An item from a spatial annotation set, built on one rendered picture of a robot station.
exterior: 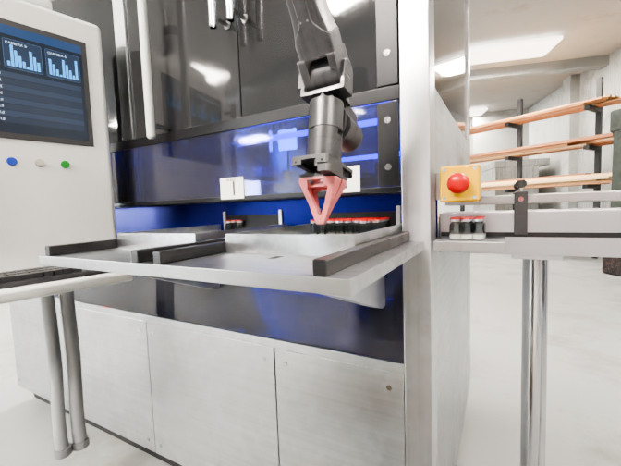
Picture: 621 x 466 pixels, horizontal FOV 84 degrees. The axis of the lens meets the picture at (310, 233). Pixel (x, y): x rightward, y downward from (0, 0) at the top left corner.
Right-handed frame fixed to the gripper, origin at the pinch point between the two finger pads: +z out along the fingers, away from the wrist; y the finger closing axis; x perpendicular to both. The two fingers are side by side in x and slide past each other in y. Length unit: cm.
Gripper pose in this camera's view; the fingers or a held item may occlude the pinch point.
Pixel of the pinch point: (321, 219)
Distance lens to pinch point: 55.5
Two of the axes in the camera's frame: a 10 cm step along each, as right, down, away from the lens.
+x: -8.8, 0.0, 4.8
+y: 4.8, 1.1, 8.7
